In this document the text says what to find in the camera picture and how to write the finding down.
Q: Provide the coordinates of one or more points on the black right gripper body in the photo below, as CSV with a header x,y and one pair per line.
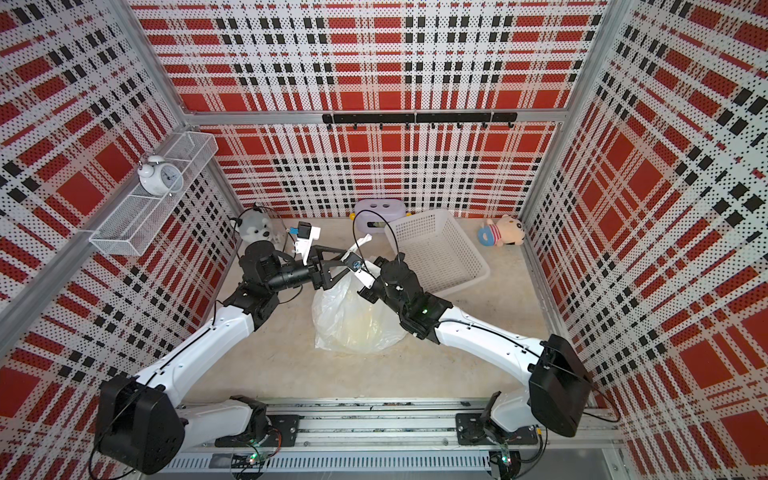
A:
x,y
378,291

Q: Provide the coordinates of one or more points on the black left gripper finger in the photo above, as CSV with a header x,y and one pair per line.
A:
x,y
323,256
331,276

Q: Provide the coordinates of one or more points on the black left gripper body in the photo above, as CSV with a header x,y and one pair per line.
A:
x,y
316,279

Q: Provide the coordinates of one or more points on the translucent white plastic bag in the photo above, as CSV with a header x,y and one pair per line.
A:
x,y
345,322

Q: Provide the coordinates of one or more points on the white perforated plastic basket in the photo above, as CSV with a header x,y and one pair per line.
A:
x,y
439,251

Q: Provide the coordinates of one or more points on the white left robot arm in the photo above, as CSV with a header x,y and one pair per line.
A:
x,y
138,420

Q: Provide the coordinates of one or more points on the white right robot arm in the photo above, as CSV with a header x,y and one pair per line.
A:
x,y
555,384

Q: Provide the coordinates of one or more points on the grey white husky plush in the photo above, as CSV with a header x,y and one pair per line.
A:
x,y
255,224

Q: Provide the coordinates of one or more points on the pink pig plush toy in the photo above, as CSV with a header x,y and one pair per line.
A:
x,y
505,230

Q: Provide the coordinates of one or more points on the white alarm clock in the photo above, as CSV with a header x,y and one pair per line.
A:
x,y
159,177

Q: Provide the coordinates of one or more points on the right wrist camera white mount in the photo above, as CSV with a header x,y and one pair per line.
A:
x,y
365,272

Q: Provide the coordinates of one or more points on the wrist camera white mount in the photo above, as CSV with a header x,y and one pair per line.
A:
x,y
305,234
365,272

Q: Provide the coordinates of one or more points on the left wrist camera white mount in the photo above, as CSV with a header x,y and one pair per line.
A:
x,y
305,234

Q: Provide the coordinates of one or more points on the metal base rail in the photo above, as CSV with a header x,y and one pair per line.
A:
x,y
408,438

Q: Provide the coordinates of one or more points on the white wire mesh shelf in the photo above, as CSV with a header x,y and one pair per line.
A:
x,y
133,224

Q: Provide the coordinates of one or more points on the black wall hook rail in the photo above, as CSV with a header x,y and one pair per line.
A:
x,y
451,117

